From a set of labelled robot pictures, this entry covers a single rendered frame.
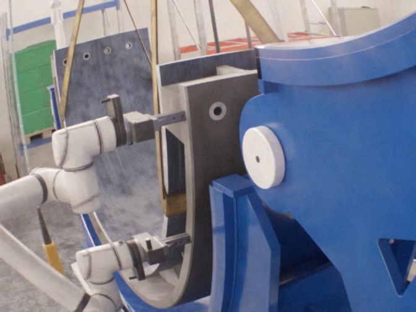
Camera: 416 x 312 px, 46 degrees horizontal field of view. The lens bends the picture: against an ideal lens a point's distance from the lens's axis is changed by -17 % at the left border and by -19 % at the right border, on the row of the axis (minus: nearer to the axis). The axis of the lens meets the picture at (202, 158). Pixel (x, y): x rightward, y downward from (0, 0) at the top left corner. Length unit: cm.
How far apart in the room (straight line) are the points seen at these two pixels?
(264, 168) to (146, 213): 194
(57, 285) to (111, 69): 231
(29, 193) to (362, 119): 85
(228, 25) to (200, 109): 869
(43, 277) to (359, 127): 94
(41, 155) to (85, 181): 785
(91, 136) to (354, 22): 1010
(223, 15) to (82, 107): 679
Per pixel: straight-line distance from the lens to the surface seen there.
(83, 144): 135
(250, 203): 139
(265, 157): 120
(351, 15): 1119
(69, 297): 150
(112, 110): 138
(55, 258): 281
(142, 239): 164
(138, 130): 136
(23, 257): 149
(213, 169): 153
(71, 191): 139
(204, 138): 147
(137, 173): 334
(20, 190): 138
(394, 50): 79
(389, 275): 99
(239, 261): 154
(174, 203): 176
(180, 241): 165
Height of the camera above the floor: 261
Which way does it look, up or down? 18 degrees down
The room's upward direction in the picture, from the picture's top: 8 degrees counter-clockwise
